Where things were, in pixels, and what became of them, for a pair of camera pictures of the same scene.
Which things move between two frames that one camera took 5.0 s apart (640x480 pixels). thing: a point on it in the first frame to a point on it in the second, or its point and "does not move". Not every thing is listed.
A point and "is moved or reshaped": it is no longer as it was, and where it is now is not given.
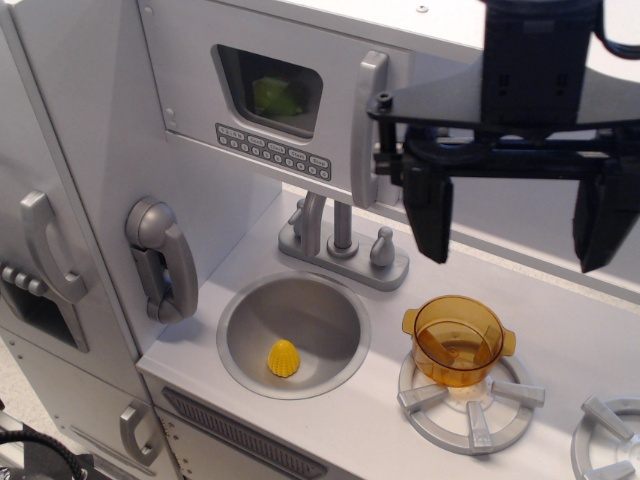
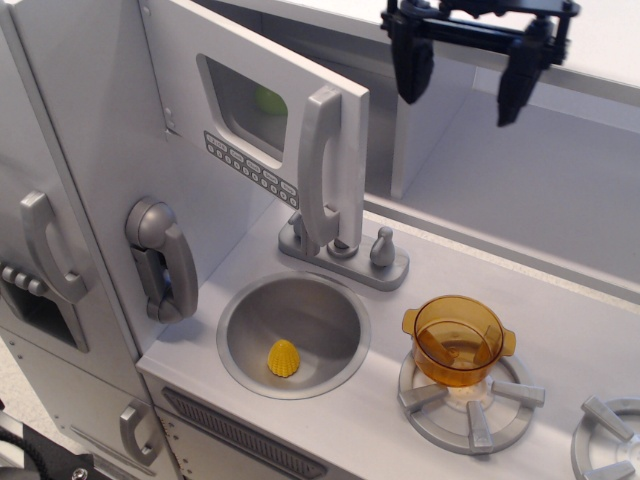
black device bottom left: x=46 y=458 does not move
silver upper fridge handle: x=37 y=213 does not move
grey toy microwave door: x=276 y=81 is moved or reshaped
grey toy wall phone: x=164 y=260 does not move
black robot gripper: x=536 y=107 to x=536 y=31
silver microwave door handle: x=372 y=81 to x=320 y=218
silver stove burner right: x=606 y=440 does not move
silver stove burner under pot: x=477 y=418 does not move
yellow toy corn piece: x=283 y=359 does not move
